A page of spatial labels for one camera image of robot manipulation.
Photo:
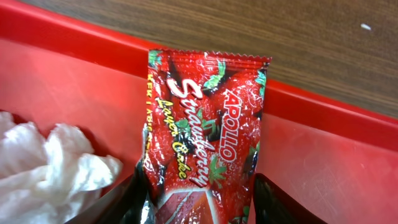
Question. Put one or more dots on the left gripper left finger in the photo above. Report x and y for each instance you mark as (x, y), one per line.
(122, 204)

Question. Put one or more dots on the white tissue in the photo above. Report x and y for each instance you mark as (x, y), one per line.
(52, 179)

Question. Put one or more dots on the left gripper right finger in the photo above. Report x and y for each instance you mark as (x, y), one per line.
(274, 206)

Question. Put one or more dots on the red snack wrapper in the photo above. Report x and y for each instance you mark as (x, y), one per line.
(202, 134)

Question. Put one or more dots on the red serving tray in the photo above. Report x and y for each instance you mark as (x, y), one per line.
(338, 161)

